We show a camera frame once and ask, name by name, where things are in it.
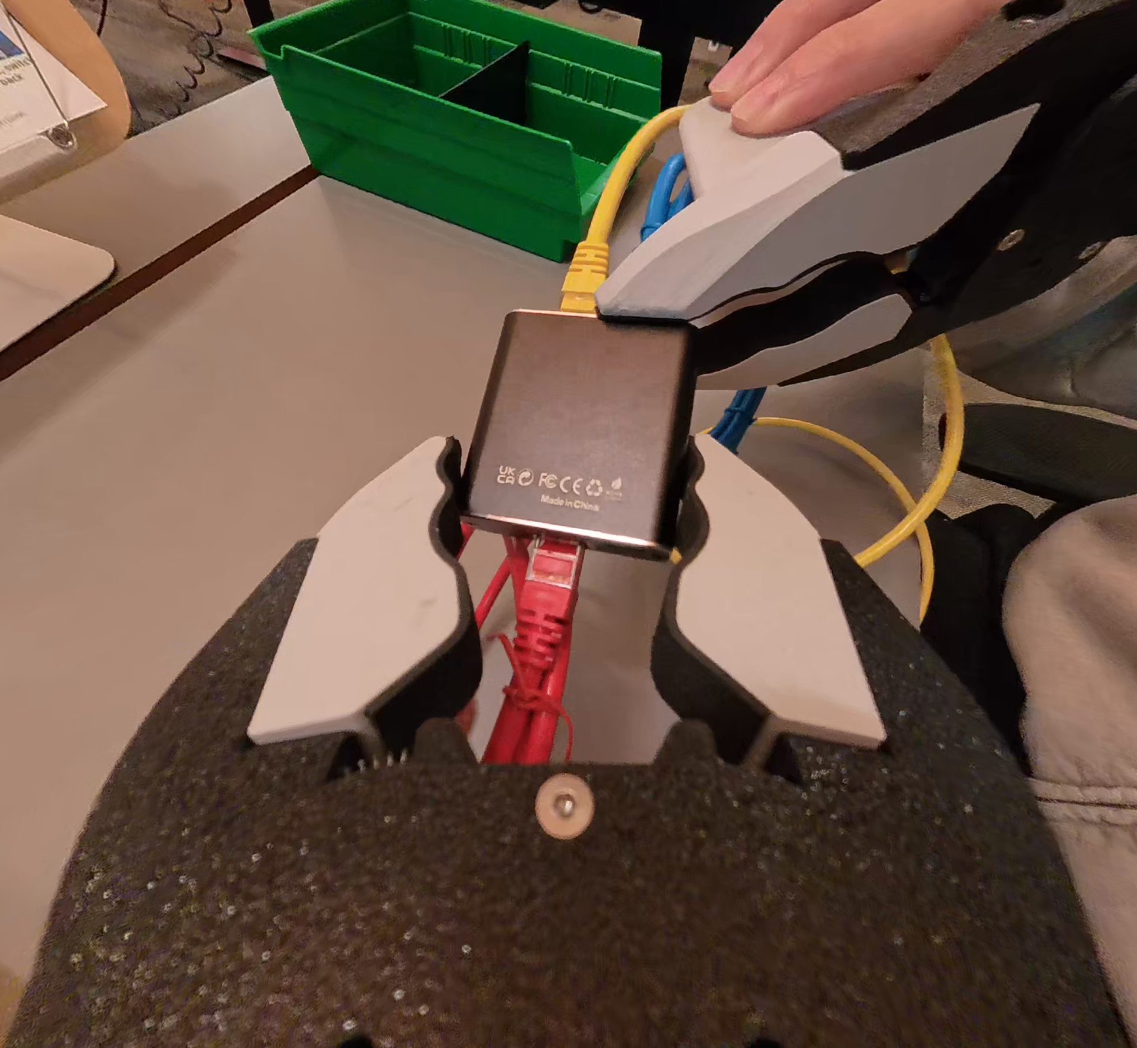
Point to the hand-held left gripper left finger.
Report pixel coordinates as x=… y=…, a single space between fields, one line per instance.
x=364 y=612

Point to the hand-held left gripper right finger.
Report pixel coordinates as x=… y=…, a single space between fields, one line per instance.
x=773 y=621

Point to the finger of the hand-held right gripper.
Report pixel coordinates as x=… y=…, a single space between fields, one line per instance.
x=799 y=346
x=755 y=248

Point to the black ethernet splitter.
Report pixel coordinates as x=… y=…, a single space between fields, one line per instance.
x=577 y=408

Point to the person's right hand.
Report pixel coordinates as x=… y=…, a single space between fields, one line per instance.
x=888 y=8

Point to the person's grey zip hoodie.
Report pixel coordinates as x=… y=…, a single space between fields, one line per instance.
x=1084 y=666

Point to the green plastic bin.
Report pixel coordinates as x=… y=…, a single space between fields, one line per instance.
x=400 y=142

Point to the white stand base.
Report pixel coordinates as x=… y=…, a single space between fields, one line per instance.
x=44 y=275

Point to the instruction sheet on stand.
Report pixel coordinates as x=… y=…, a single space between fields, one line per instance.
x=80 y=44

